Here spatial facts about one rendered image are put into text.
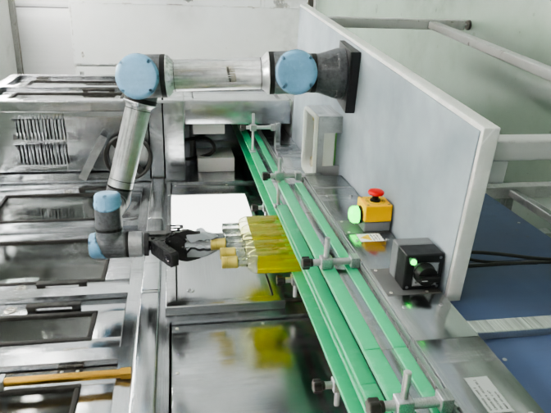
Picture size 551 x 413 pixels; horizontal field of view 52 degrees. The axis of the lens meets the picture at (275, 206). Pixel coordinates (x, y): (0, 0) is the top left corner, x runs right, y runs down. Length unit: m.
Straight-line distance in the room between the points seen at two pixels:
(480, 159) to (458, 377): 0.38
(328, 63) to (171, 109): 1.05
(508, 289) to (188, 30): 4.37
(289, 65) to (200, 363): 0.80
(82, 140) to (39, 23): 3.31
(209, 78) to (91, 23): 3.82
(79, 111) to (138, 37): 2.74
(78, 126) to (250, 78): 1.25
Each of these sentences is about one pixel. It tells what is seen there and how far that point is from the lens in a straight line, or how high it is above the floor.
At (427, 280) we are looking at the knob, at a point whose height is 0.80.
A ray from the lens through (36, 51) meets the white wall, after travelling 5.92.
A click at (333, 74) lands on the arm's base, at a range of 1.70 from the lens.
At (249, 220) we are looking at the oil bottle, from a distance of 1.77.
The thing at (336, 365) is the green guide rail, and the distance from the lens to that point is 1.26.
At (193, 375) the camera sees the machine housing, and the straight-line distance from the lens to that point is 1.43.
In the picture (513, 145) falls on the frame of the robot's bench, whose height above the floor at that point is 0.66.
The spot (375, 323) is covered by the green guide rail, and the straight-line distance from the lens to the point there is 1.10.
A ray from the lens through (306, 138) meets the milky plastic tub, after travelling 1.99.
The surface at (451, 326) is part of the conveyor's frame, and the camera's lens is 1.09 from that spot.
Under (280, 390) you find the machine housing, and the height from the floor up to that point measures 1.05.
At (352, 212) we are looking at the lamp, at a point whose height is 0.85.
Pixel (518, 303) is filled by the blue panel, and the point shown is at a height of 0.60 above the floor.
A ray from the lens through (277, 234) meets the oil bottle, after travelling 1.68.
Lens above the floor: 1.27
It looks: 10 degrees down
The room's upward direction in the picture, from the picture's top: 92 degrees counter-clockwise
